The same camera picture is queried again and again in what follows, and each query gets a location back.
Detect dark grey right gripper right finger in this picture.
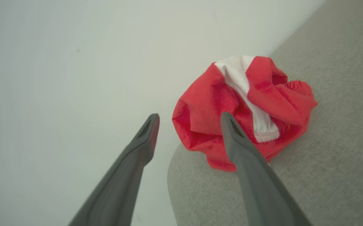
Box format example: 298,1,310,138
220,112,313,226

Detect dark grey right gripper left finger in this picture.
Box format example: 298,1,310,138
68,113,160,226

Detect red shorts with white stripe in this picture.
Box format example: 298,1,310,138
172,55,318,173

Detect grey fabric sofa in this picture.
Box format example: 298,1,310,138
167,0,363,226

